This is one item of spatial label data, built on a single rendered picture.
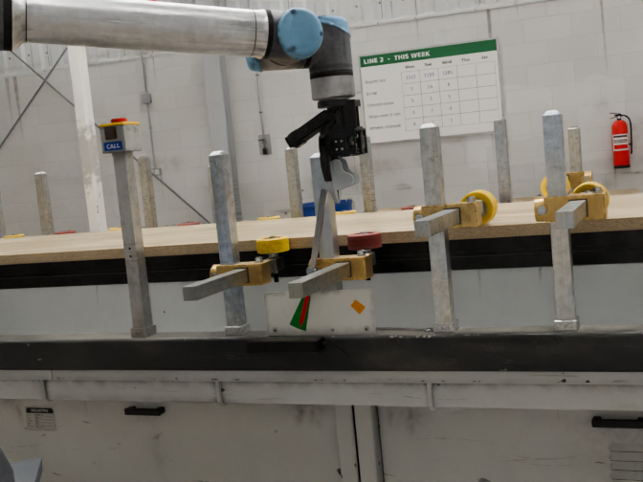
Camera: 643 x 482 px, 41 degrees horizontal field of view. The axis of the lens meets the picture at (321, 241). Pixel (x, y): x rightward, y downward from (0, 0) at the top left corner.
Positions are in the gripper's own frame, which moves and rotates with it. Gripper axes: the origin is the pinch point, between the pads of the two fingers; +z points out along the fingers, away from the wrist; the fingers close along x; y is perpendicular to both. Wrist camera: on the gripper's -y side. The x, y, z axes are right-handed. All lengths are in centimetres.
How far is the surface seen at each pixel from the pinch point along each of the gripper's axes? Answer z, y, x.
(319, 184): -2.9, -5.5, 6.1
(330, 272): 14.9, 0.1, -6.1
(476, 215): 6.2, 28.6, 5.6
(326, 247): 11.0, -5.2, 6.1
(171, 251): 12, -58, 27
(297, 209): 9, -59, 115
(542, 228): 11.8, 38.3, 27.2
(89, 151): -19, -136, 102
